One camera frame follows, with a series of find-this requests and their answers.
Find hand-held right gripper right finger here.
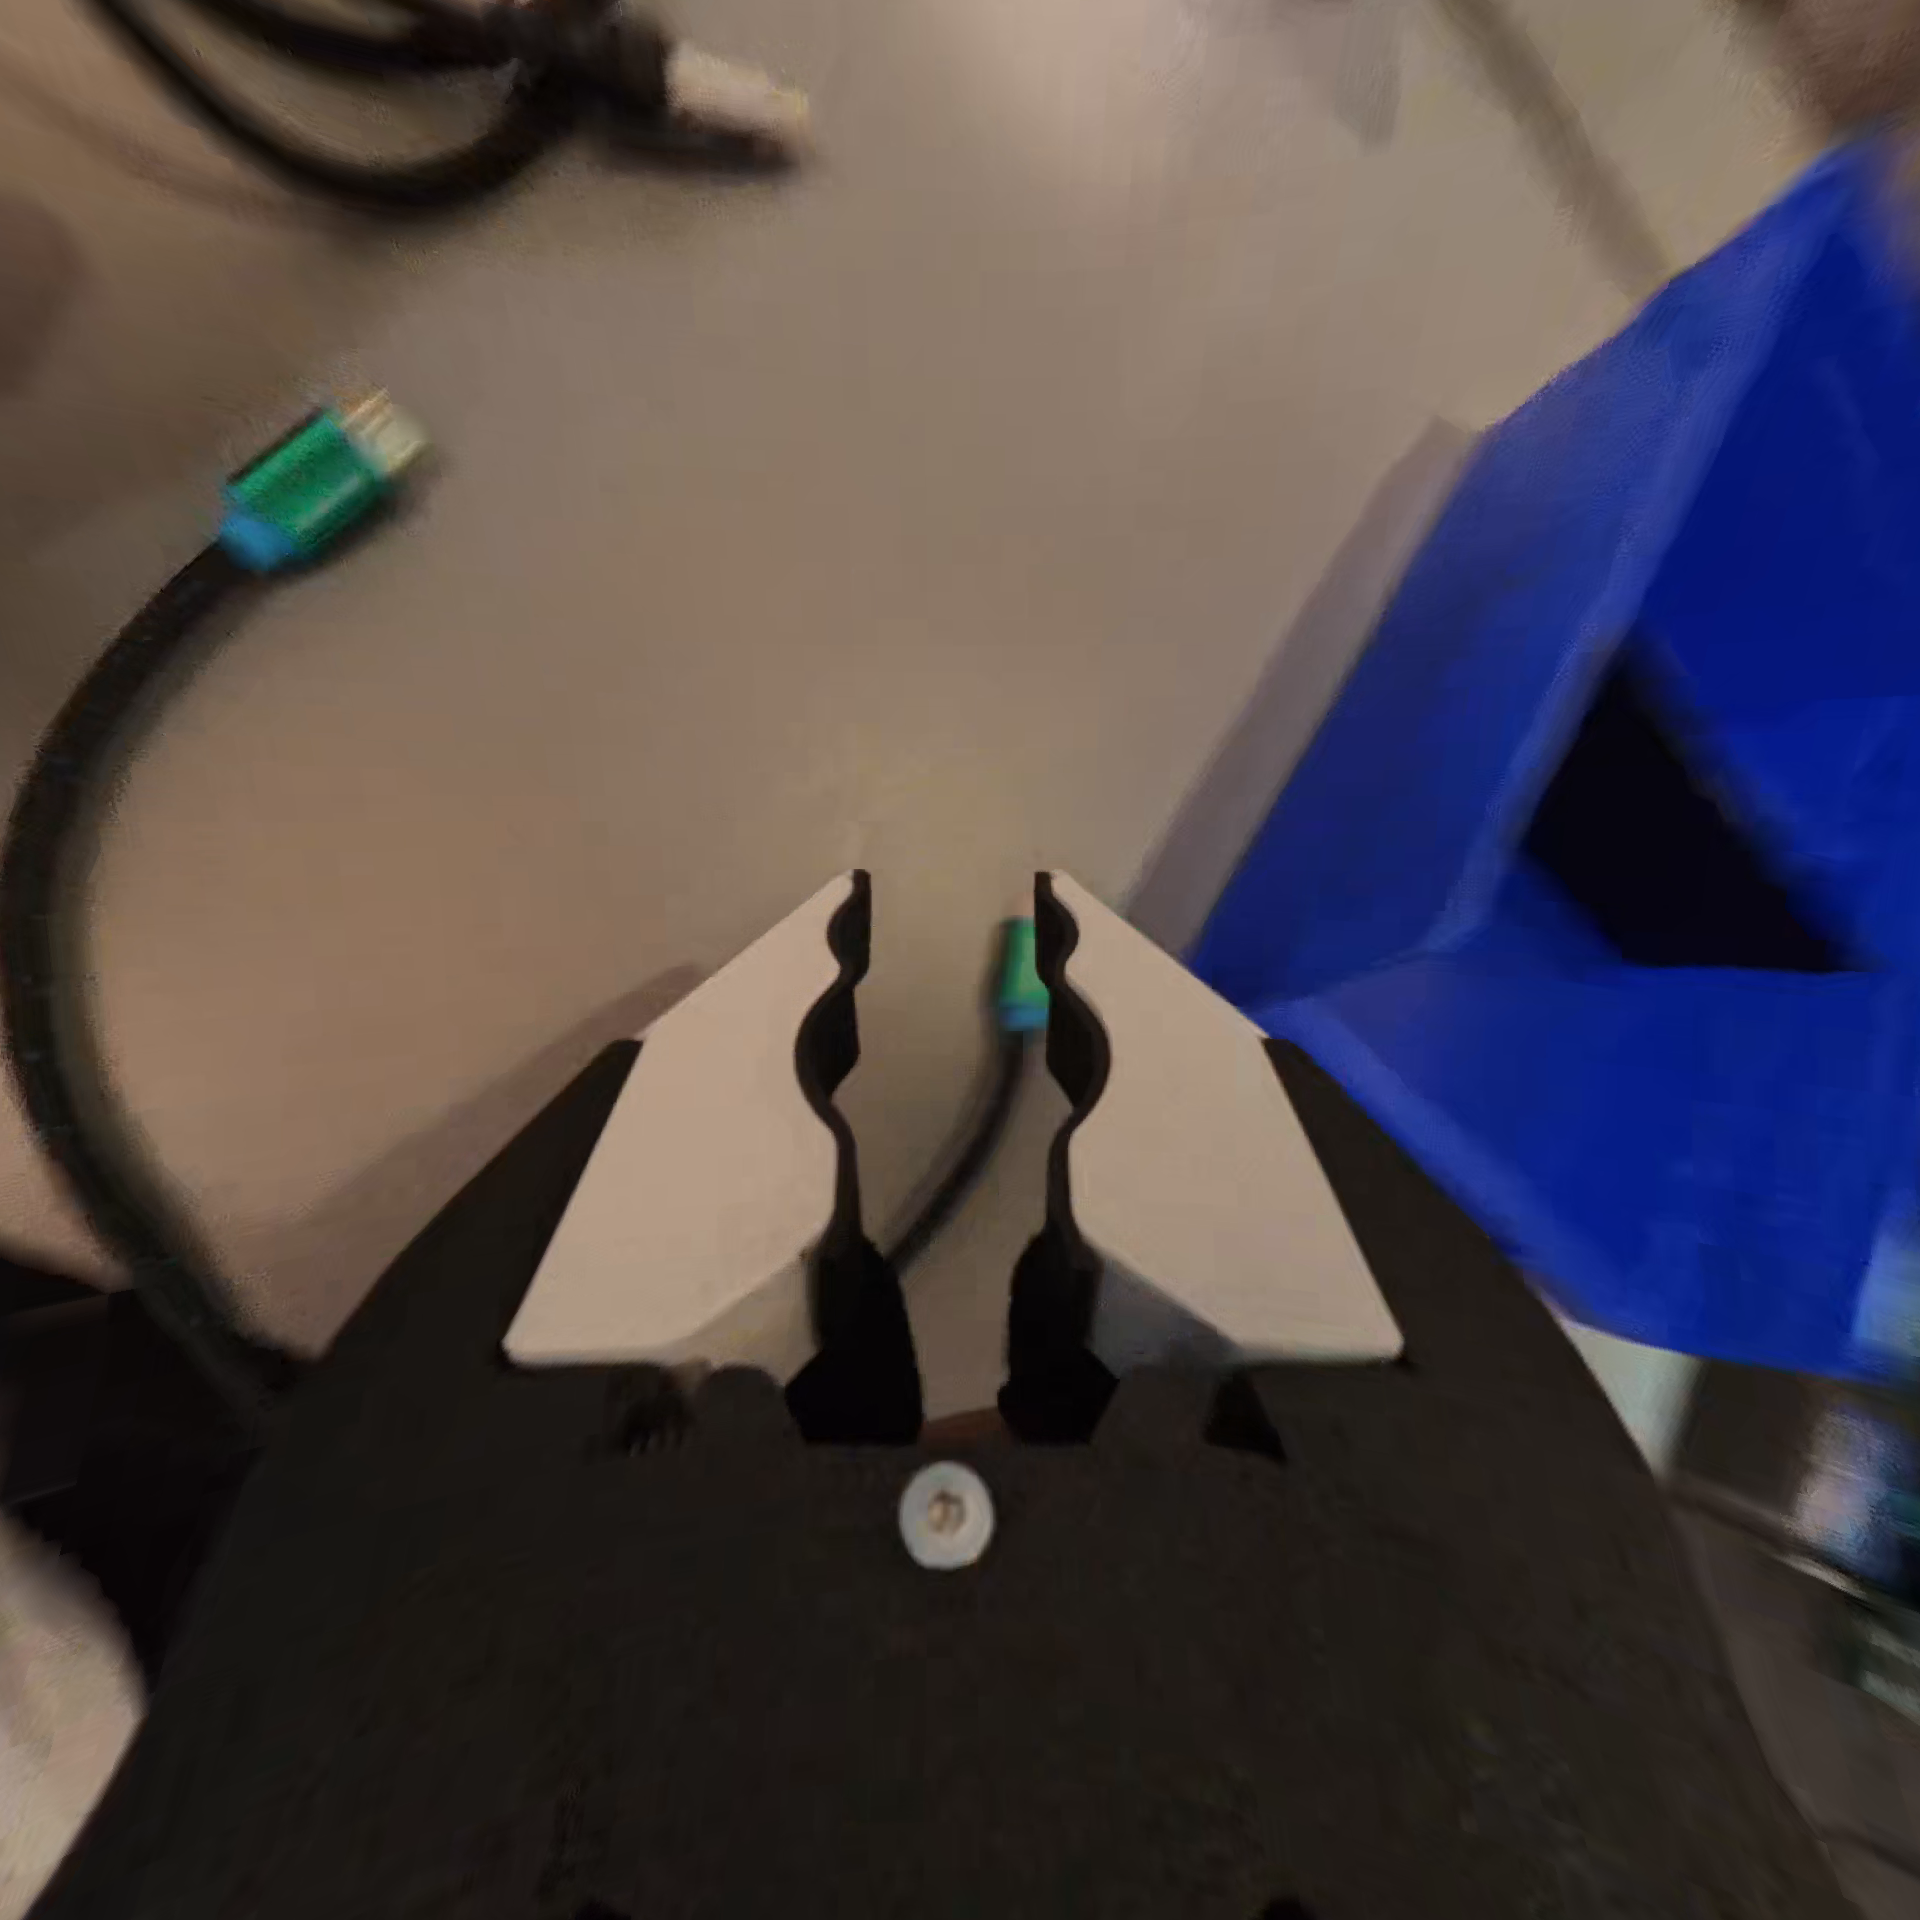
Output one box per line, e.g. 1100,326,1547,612
996,866,1408,1449

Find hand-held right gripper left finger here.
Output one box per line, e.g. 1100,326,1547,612
499,866,924,1449

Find black hdmi cable green plugs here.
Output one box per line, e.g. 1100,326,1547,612
0,386,1052,1404

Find blue plastic bin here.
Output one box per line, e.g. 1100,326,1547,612
1185,127,1920,1390

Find black cable silver plug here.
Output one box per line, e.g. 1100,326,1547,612
90,0,818,212

